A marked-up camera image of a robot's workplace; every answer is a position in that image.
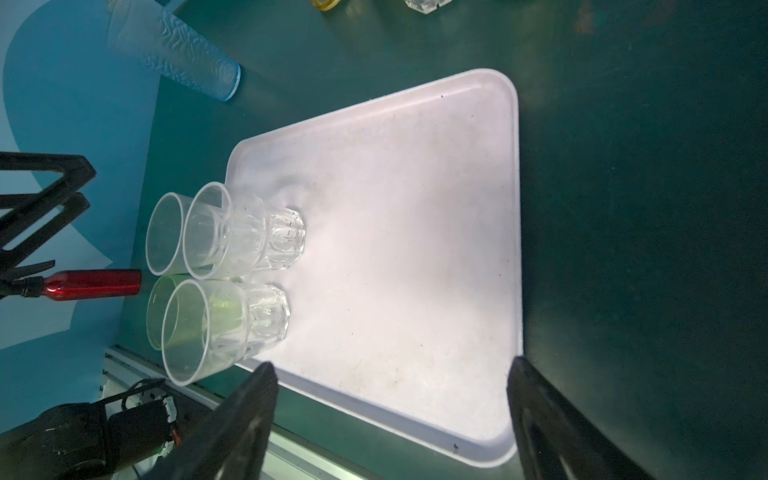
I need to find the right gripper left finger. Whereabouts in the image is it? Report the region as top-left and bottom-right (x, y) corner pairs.
(144, 362), (279, 479)

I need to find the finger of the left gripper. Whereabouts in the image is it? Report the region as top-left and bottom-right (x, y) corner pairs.
(1, 152), (96, 246)
(1, 192), (90, 281)

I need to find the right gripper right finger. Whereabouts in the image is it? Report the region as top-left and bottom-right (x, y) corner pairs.
(507, 356), (651, 479)

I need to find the clear faceted glass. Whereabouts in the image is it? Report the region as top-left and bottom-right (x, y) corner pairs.
(404, 0), (452, 14)
(161, 278), (290, 386)
(145, 192), (192, 276)
(182, 182), (306, 280)

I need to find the small green cup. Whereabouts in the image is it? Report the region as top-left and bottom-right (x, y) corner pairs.
(145, 274), (190, 351)

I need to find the clear faceted glass back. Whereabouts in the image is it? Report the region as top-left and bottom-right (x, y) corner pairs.
(182, 182), (306, 280)

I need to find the pink plastic tray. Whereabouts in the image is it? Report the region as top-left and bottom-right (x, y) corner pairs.
(226, 69), (523, 468)

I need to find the yellow transparent cup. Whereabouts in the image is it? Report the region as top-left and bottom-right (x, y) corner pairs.
(310, 0), (341, 12)

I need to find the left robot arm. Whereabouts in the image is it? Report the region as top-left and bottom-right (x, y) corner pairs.
(1, 152), (176, 479)

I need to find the tall blue textured cup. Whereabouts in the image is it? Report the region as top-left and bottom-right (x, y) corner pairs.
(106, 0), (241, 102)

